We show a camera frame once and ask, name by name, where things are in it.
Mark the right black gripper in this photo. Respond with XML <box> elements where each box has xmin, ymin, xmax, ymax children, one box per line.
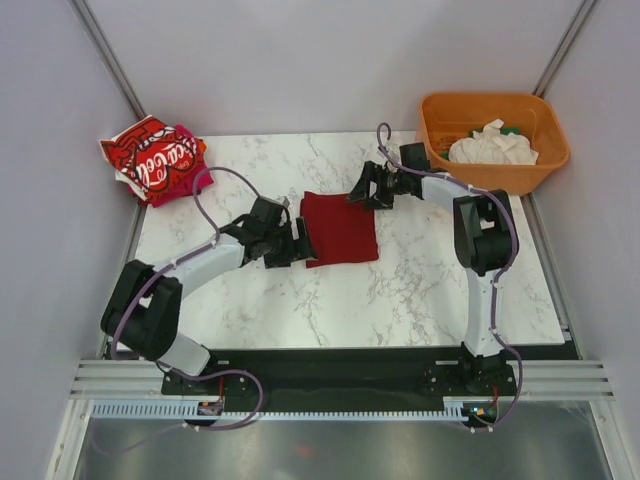
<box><xmin>346</xmin><ymin>161</ymin><xmax>410</xmax><ymax>211</ymax></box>

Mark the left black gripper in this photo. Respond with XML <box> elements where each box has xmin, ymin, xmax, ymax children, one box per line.
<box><xmin>263</xmin><ymin>217</ymin><xmax>316</xmax><ymax>269</ymax></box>

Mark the dark red t shirt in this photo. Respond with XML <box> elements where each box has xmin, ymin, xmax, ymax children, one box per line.
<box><xmin>300</xmin><ymin>191</ymin><xmax>379</xmax><ymax>269</ymax></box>

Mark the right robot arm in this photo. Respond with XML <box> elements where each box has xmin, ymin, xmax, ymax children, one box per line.
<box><xmin>347</xmin><ymin>143</ymin><xmax>522</xmax><ymax>395</ymax></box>

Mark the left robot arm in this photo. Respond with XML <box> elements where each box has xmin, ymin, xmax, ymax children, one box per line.
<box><xmin>100</xmin><ymin>197</ymin><xmax>317</xmax><ymax>393</ymax></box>

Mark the orange plastic bin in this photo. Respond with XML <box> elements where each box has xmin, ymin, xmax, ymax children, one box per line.
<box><xmin>416</xmin><ymin>92</ymin><xmax>570</xmax><ymax>196</ymax></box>

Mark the pink folded t shirt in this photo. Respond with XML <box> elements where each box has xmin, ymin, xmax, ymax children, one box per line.
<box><xmin>144</xmin><ymin>125</ymin><xmax>207</xmax><ymax>208</ymax></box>

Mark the green cloth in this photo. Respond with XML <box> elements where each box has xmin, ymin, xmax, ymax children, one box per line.
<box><xmin>469</xmin><ymin>127</ymin><xmax>521</xmax><ymax>138</ymax></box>

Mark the red coca cola t shirt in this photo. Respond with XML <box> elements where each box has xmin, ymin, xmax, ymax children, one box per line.
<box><xmin>115</xmin><ymin>126</ymin><xmax>206</xmax><ymax>200</ymax></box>

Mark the red white patterned t shirt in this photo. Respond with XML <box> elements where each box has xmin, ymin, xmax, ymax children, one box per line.
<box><xmin>99</xmin><ymin>115</ymin><xmax>166</xmax><ymax>171</ymax></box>

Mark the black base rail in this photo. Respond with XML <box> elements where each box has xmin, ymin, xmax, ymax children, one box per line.
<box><xmin>161</xmin><ymin>346</ymin><xmax>514</xmax><ymax>412</ymax></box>

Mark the white slotted cable duct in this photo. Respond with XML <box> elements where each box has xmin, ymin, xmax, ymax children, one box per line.
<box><xmin>91</xmin><ymin>397</ymin><xmax>496</xmax><ymax>422</ymax></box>

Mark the left aluminium corner post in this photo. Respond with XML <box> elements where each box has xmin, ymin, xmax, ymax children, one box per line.
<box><xmin>69</xmin><ymin>0</ymin><xmax>147</xmax><ymax>120</ymax></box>

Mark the aluminium corner post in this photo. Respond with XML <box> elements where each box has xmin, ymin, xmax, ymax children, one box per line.
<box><xmin>532</xmin><ymin>0</ymin><xmax>601</xmax><ymax>98</ymax></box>
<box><xmin>69</xmin><ymin>0</ymin><xmax>147</xmax><ymax>120</ymax></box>

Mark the right aluminium corner post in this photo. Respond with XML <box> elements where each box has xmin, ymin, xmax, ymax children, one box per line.
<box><xmin>532</xmin><ymin>0</ymin><xmax>601</xmax><ymax>98</ymax></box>

